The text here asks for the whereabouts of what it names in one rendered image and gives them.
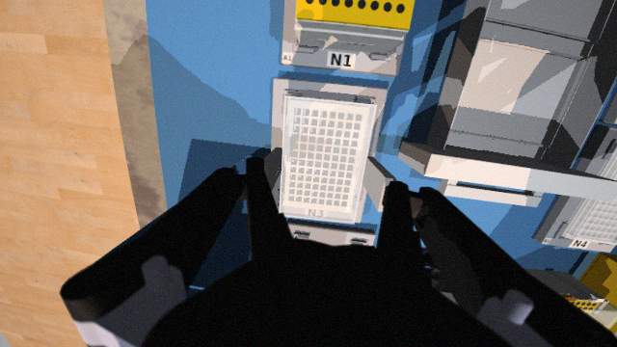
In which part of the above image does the white rectangular plate nest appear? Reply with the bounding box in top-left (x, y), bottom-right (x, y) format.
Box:
top-left (287, 219), bottom-right (376, 246)
top-left (271, 77), bottom-right (388, 223)

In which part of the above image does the white multi-well plate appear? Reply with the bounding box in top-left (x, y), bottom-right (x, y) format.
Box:
top-left (279, 95), bottom-right (377, 225)

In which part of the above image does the yellow plate with grid of black holes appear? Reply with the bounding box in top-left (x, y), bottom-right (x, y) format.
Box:
top-left (295, 0), bottom-right (415, 54)

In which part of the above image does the white multiwell plate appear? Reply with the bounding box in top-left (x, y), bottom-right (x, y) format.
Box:
top-left (561, 147), bottom-right (617, 245)

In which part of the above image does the blue bench mat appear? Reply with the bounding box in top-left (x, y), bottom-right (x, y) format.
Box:
top-left (146, 0), bottom-right (617, 280)

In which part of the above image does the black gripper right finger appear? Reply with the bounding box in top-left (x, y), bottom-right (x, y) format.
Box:
top-left (362, 156), bottom-right (617, 347)

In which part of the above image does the yellow bin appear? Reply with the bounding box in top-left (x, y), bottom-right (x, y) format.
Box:
top-left (579, 253), bottom-right (617, 307)

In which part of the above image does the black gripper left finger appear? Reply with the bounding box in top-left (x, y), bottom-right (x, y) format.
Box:
top-left (59, 147), bottom-right (316, 347)

